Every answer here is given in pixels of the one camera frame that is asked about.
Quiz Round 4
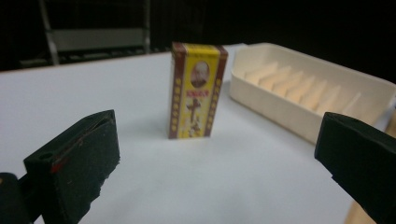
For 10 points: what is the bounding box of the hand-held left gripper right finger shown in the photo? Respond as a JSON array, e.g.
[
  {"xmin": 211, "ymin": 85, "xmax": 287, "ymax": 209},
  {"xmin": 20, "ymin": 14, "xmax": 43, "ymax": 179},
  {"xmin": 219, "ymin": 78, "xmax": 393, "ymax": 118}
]
[{"xmin": 314, "ymin": 112, "xmax": 396, "ymax": 224}]

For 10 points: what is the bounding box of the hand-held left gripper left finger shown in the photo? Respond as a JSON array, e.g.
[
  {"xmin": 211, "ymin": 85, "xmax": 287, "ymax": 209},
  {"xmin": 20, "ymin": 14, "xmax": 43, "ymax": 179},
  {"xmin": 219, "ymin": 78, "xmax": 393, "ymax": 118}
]
[{"xmin": 23, "ymin": 109, "xmax": 121, "ymax": 224}]

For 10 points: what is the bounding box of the cream plastic divided tray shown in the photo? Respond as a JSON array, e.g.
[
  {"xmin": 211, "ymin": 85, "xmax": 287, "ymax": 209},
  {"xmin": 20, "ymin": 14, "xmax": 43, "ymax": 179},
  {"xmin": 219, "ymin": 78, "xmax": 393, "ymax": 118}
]
[{"xmin": 229, "ymin": 42, "xmax": 396, "ymax": 146}]

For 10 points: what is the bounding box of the yellow and maroon small box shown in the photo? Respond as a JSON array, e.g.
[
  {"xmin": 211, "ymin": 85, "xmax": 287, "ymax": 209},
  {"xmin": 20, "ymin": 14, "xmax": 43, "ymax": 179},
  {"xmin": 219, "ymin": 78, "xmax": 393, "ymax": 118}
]
[{"xmin": 168, "ymin": 41, "xmax": 229, "ymax": 140}]

